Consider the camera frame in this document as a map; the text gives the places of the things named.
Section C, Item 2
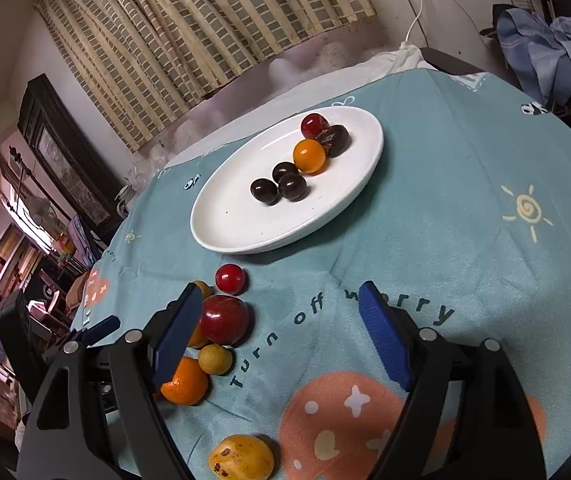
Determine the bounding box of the orange yellow lemon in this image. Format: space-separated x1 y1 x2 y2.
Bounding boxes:
188 323 209 349

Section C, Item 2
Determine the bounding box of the orange mandarin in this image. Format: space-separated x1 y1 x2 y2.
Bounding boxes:
160 356 209 405

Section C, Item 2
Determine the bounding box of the small yellow green fruit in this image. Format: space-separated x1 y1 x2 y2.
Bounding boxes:
197 344 234 376

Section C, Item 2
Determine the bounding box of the large red apple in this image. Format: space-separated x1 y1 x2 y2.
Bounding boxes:
200 295 250 346

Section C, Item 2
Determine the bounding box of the small red cherry tomato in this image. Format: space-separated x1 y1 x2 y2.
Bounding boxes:
215 263 247 296

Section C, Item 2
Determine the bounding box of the spotted yellow pear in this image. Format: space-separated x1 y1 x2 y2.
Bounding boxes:
208 434 274 480

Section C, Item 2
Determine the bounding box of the dark plum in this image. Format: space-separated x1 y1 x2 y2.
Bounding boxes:
250 178 281 206
279 174 308 202
271 162 299 183

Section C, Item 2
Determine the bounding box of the small orange kumquat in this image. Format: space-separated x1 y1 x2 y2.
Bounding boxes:
293 139 327 174

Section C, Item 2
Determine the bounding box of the red plum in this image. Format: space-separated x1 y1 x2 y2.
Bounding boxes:
301 113 330 139

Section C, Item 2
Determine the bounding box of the wrinkled dark brown fruit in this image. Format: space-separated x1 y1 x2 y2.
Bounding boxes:
315 125 351 158

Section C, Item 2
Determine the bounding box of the small yellow fruit back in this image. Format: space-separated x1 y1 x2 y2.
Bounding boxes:
192 280 215 300

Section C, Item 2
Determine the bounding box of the dark framed painting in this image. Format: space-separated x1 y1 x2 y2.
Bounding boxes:
17 75 122 244

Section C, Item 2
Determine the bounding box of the white oval plate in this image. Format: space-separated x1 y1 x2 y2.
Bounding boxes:
190 106 384 255

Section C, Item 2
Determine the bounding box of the teal printed tablecloth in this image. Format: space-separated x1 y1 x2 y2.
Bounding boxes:
69 66 571 480

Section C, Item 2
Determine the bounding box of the checkered beige curtain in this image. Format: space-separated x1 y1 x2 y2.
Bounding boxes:
35 0 375 151

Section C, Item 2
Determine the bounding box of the white cloth under tablecloth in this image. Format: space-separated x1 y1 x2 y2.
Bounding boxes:
165 44 436 169

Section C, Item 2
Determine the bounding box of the blue clothes pile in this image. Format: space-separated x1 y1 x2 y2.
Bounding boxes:
495 8 571 105

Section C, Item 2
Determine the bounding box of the white power cable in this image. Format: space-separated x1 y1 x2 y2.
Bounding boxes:
398 0 432 49

